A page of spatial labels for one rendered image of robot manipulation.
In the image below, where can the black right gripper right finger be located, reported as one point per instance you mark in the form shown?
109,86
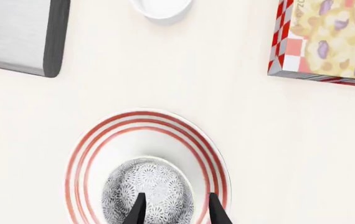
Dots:
217,211

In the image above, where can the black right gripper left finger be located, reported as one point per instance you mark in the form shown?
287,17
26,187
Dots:
137,211

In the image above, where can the patterned black and white bowl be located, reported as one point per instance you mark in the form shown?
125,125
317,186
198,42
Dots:
152,186

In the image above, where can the white plate with red rings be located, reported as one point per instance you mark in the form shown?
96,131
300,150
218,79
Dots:
140,140

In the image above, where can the white ramekin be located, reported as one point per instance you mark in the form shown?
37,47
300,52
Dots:
162,7

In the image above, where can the flat grey stove plate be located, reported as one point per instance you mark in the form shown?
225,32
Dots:
12,35

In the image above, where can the printed food box red checks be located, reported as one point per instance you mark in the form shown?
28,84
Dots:
330,39

